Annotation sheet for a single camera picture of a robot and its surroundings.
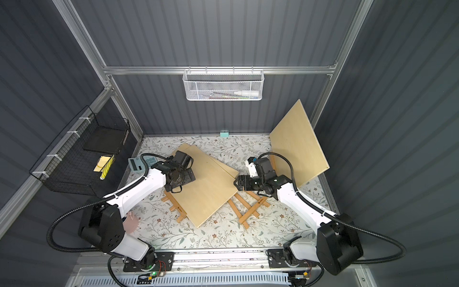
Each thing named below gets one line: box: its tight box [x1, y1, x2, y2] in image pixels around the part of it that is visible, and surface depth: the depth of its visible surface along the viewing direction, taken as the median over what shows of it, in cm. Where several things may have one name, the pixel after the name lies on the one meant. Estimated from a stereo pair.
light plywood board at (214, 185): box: [169, 145, 239, 228], surface depth 89 cm
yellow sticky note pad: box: [92, 154, 113, 173], surface depth 77 cm
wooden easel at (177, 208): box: [161, 190, 188, 224], surface depth 88 cm
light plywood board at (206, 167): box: [173, 142, 240, 180], surface depth 98 cm
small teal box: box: [219, 129, 229, 138], surface depth 122 cm
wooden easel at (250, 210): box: [227, 190, 271, 230], surface depth 88 cm
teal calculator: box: [127, 155, 157, 173], surface depth 104 cm
